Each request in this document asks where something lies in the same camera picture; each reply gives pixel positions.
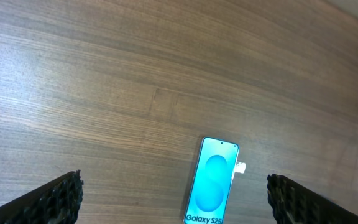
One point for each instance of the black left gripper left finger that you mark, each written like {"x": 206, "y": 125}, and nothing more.
{"x": 57, "y": 201}

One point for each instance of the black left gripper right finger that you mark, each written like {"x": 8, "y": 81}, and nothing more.
{"x": 293, "y": 203}

